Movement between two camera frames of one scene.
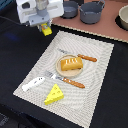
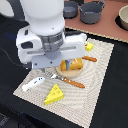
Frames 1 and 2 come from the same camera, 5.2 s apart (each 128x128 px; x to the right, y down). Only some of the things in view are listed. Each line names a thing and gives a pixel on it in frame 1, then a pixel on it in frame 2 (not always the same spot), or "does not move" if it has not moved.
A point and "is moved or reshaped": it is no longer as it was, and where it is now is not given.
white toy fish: [32, 83] does not move
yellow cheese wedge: [54, 96] does not move
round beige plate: [70, 74] does not move
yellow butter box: [46, 29] is moved or reshaped
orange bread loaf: [71, 64] does not move
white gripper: [39, 12] -> [47, 52]
